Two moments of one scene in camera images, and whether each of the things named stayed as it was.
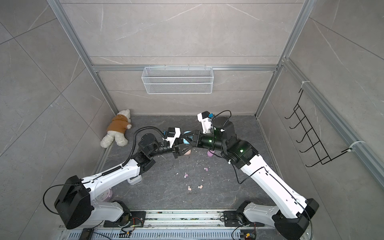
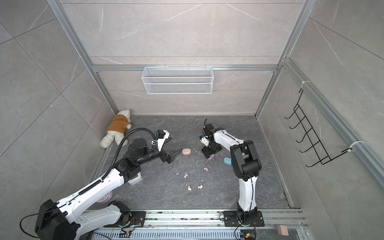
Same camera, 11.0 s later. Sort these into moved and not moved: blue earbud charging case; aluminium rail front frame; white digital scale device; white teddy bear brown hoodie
Moved: blue earbud charging case
Not moved: aluminium rail front frame; white digital scale device; white teddy bear brown hoodie
